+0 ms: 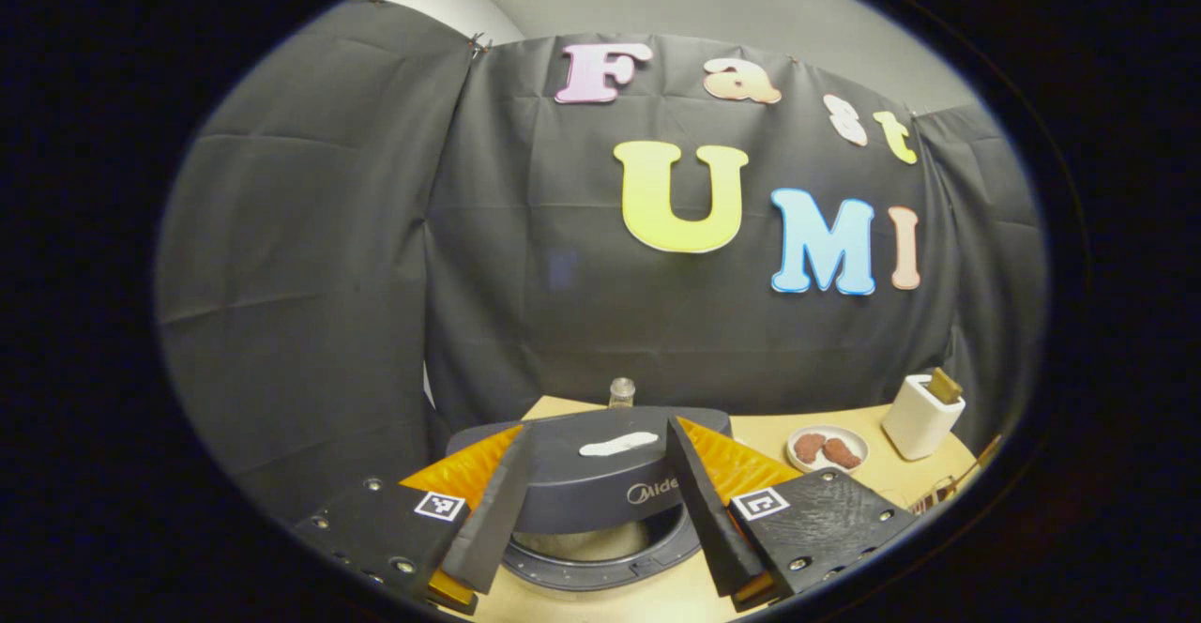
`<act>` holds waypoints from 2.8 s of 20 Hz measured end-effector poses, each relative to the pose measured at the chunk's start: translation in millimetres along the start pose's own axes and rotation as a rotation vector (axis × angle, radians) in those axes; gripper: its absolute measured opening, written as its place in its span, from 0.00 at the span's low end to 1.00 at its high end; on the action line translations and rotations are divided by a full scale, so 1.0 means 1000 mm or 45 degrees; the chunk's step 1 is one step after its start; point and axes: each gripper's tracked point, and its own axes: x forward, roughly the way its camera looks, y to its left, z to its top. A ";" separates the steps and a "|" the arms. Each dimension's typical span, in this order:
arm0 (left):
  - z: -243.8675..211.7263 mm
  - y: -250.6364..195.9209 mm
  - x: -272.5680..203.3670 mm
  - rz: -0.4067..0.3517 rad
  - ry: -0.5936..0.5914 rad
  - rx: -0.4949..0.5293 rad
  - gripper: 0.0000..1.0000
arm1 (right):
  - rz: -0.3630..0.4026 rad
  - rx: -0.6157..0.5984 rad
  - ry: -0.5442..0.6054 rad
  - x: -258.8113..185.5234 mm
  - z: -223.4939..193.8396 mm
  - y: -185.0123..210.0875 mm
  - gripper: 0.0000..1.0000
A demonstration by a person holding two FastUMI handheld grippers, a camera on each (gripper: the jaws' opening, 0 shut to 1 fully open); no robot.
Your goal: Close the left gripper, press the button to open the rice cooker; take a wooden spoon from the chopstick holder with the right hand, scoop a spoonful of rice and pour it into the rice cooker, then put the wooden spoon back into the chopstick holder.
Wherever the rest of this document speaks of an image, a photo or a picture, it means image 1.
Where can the small clear bottle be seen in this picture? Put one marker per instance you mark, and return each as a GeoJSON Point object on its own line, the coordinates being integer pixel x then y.
{"type": "Point", "coordinates": [621, 393]}

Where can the small white plate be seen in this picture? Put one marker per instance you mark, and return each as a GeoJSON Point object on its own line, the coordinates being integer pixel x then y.
{"type": "Point", "coordinates": [852, 435]}

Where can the brown bread slice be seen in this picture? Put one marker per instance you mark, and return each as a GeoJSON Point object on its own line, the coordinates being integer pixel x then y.
{"type": "Point", "coordinates": [946, 386]}

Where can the dark grey rice cooker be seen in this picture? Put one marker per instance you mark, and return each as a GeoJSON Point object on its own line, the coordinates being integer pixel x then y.
{"type": "Point", "coordinates": [600, 478]}

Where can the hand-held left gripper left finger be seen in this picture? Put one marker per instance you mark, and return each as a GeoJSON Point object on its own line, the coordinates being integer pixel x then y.
{"type": "Point", "coordinates": [497, 520]}

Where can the black backdrop cloth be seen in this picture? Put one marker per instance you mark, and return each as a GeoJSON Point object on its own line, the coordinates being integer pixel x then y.
{"type": "Point", "coordinates": [300, 276]}

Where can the white toaster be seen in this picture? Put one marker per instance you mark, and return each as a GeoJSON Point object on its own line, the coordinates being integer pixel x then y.
{"type": "Point", "coordinates": [915, 421]}

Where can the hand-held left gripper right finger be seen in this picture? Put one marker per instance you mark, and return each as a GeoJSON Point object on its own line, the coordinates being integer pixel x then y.
{"type": "Point", "coordinates": [704, 520]}

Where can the brown wooden spoon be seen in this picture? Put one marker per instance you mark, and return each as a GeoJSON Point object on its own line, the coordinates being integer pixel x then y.
{"type": "Point", "coordinates": [985, 452]}

